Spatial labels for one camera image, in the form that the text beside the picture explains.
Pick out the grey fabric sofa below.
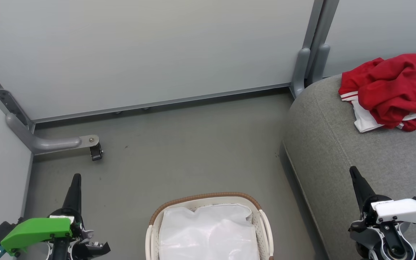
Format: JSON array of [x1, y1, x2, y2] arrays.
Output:
[[282, 56, 416, 260]]

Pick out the white plastic basket liner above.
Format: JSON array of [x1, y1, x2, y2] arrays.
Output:
[[159, 204, 261, 260]]

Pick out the grey partition post with hinge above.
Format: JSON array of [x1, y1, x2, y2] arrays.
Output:
[[0, 53, 35, 132]]

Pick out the small black caster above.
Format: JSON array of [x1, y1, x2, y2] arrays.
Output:
[[90, 143, 104, 161]]

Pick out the red garment with white stripes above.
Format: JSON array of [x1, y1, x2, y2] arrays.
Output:
[[339, 58, 416, 133]]

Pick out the white laundry basket brown handle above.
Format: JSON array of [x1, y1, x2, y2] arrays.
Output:
[[145, 192, 274, 260]]

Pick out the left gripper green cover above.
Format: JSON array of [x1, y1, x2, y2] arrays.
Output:
[[0, 173, 111, 260]]

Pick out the grey partition support foot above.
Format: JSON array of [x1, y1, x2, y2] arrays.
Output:
[[6, 113, 100, 155]]

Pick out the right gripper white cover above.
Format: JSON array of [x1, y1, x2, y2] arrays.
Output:
[[349, 166, 416, 243]]

